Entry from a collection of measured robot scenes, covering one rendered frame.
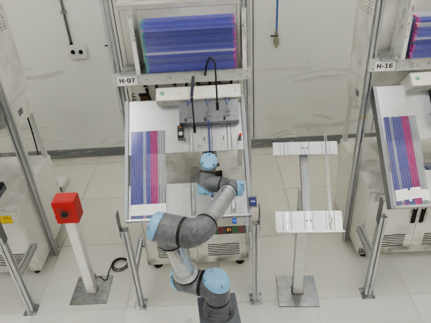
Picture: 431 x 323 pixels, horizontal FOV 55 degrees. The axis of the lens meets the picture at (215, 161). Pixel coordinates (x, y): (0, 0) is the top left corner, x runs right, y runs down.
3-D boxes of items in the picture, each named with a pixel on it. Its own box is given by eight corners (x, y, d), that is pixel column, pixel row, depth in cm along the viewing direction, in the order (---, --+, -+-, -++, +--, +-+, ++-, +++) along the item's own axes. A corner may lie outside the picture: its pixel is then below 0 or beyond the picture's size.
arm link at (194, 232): (206, 234, 146) (245, 173, 187) (177, 227, 149) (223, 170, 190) (206, 260, 151) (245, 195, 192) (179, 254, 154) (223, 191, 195)
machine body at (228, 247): (249, 266, 290) (247, 195, 257) (149, 271, 291) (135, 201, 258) (242, 208, 345) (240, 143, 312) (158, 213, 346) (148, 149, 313)
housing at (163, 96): (240, 106, 249) (241, 96, 236) (159, 110, 250) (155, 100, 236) (239, 93, 251) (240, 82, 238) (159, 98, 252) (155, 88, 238)
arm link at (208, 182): (215, 197, 186) (219, 173, 186) (193, 193, 189) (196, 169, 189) (221, 197, 193) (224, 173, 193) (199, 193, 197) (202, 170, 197)
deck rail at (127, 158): (130, 223, 232) (127, 222, 226) (126, 223, 232) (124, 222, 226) (131, 105, 250) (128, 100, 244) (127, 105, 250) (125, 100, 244)
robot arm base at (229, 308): (236, 322, 188) (236, 307, 183) (204, 326, 187) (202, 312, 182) (231, 295, 201) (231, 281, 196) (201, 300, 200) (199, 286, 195)
